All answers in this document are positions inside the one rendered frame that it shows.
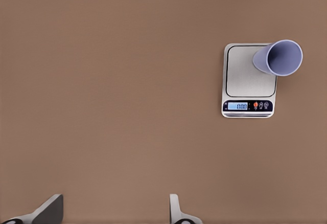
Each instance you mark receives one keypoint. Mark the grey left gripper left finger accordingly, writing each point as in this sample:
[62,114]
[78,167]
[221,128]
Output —
[48,210]

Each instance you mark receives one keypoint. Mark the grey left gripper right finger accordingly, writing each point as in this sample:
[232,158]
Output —
[175,208]

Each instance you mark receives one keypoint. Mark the lavender plastic cup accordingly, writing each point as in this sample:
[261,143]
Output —
[281,58]

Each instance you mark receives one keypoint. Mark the silver digital kitchen scale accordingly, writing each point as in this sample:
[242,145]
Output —
[247,86]

